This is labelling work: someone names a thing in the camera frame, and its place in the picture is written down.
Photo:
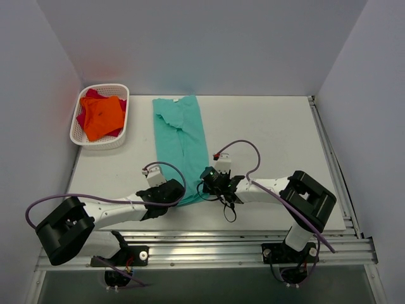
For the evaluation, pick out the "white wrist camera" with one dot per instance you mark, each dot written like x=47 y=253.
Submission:
x=222 y=163
x=154 y=176

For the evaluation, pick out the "magenta t shirt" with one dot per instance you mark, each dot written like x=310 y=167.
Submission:
x=81 y=118

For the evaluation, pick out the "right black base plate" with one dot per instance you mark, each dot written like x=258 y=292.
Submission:
x=280 y=253

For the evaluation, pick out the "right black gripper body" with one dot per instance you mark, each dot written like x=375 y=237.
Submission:
x=206 y=175

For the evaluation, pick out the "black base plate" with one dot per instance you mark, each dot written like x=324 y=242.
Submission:
x=130 y=256
x=280 y=253

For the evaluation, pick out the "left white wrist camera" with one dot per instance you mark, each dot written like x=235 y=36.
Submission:
x=154 y=176

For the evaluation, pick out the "white plastic basket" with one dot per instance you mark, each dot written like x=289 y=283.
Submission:
x=77 y=134

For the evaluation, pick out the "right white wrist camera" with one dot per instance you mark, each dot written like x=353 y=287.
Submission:
x=222 y=163

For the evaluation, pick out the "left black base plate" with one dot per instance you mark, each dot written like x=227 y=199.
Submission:
x=130 y=256

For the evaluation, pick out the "right side aluminium rail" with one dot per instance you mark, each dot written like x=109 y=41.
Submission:
x=339 y=183

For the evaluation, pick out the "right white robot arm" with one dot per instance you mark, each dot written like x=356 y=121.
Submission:
x=309 y=203

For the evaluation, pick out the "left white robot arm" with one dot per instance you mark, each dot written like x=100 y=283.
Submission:
x=74 y=227

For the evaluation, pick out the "teal t shirt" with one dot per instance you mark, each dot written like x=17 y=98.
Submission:
x=180 y=140

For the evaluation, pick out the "orange t shirt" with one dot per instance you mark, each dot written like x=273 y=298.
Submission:
x=103 y=115

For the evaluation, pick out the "front aluminium rail frame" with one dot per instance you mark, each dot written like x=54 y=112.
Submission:
x=237 y=249

